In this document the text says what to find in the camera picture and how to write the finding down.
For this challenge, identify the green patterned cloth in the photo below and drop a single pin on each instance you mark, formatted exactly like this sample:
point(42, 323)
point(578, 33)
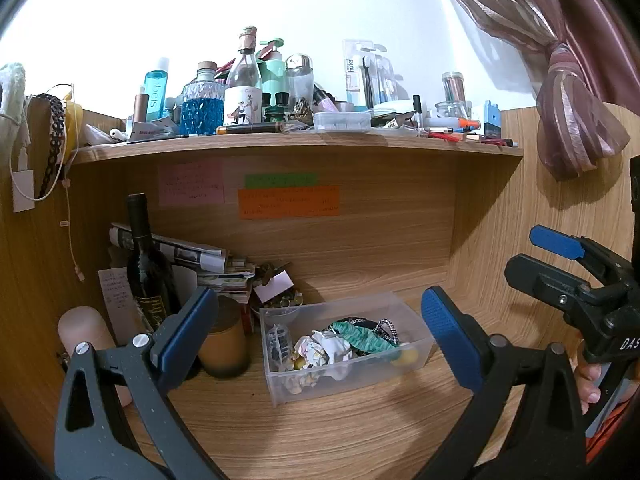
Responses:
point(365, 340)

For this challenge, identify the small pink bottle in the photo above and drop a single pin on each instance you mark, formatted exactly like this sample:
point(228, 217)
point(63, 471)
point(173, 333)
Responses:
point(327, 102)

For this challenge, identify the yellow green sponge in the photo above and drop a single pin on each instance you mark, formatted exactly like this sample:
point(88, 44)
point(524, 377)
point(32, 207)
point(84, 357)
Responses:
point(300, 362)

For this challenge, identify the wooden shelf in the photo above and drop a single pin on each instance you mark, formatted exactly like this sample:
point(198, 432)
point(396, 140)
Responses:
point(300, 147)

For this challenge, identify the green sticky note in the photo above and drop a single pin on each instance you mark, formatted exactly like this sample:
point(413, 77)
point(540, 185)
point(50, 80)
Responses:
point(280, 180)

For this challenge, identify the white paper receipt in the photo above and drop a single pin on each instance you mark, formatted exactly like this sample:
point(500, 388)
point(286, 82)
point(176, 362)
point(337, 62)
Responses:
point(115, 300)

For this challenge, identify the faceted glass bottle blue liquid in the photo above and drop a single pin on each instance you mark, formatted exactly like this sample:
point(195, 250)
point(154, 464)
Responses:
point(202, 110)

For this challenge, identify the pink sticky note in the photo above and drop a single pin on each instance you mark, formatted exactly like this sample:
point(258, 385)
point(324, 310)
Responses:
point(191, 184)

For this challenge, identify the white pink paper box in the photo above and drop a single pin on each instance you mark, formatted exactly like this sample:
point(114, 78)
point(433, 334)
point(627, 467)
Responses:
point(272, 287)

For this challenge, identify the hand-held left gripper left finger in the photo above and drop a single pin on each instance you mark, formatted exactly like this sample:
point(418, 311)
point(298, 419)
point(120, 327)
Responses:
point(190, 330)

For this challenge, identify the tall clear bottle cartoon label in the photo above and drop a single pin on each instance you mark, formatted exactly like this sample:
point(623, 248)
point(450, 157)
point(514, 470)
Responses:
point(243, 90)

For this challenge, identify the clear tube of brown sticks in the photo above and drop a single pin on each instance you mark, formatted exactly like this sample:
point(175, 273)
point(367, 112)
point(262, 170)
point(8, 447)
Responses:
point(453, 87)

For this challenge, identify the yellow foam ball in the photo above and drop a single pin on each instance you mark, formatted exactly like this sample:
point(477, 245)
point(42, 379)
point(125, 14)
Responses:
point(407, 355)

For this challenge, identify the brown pen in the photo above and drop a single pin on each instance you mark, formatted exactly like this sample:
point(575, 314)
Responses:
point(250, 129)

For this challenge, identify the clear bowl of gold pieces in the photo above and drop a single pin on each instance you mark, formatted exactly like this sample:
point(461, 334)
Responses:
point(282, 305)

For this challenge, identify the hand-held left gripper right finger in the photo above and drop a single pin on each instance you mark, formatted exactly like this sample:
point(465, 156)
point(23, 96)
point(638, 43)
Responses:
point(450, 340)

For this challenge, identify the grey white small package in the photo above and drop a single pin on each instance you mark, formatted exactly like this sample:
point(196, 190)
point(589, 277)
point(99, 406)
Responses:
point(150, 130)

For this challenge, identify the pink curtain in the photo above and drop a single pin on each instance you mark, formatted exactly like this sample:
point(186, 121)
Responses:
point(575, 110)

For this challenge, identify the blue white plastic box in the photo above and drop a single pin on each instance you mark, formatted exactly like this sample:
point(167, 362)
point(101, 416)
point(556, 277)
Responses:
point(492, 120)

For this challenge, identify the glass jar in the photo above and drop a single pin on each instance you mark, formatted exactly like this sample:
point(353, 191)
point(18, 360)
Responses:
point(450, 110)

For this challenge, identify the orange marker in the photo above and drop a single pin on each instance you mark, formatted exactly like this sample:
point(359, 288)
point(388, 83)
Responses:
point(467, 123)

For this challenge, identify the dark wine bottle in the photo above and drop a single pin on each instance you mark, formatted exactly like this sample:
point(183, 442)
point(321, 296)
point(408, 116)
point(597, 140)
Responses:
point(147, 270)

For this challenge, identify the stack of newspapers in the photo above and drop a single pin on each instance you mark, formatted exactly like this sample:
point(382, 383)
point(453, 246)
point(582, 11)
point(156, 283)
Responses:
point(200, 260)

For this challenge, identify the clear packet of silver pieces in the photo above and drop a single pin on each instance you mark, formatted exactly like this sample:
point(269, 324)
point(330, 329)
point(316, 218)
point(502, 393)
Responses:
point(279, 347)

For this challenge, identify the white floral cloth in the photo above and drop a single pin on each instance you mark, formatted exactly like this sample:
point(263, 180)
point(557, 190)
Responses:
point(307, 350)

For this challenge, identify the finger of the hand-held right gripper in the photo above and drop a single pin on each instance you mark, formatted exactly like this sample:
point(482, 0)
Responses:
point(540, 280)
point(555, 242)

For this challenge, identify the frosted bottle silver cap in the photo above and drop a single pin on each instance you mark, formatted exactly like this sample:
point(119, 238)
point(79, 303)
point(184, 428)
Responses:
point(299, 82)

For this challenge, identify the person's right hand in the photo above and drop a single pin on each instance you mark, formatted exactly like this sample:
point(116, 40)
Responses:
point(589, 377)

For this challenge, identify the orange sticky note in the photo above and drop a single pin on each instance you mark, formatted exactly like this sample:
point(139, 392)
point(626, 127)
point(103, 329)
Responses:
point(288, 202)

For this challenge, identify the brown cylindrical jar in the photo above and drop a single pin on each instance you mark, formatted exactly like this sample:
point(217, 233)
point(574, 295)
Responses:
point(225, 345)

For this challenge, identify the brown lipstick tube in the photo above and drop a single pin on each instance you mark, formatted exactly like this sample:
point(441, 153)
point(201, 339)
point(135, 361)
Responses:
point(139, 110)

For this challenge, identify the yellow hair band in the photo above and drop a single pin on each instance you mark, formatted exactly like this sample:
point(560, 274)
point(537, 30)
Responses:
point(72, 125)

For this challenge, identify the white fluffy cloth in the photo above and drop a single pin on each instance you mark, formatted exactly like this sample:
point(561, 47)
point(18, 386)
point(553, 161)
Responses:
point(12, 87)

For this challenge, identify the light blue liquid bottle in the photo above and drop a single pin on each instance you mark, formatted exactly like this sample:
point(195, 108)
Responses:
point(156, 92)

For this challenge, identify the pink tumbler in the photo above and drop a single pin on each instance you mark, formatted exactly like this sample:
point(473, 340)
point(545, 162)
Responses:
point(85, 325)

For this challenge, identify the white paper tag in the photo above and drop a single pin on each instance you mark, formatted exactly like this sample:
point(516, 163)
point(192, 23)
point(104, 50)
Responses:
point(23, 190)

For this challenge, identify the mint green pump bottle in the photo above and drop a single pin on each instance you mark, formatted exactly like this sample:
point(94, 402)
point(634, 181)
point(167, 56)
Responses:
point(274, 75)

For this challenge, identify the clear lidded swab box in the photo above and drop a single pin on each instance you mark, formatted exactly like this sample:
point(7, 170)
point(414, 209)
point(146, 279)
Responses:
point(342, 122)

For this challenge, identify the clear blister pack of tools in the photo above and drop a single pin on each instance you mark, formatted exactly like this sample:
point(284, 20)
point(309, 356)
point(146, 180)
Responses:
point(360, 75)

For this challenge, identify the clear plastic box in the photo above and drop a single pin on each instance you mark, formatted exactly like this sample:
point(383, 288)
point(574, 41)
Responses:
point(345, 390)

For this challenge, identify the dark beaded headband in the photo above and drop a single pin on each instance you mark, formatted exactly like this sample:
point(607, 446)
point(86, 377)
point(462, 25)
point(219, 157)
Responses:
point(55, 130)

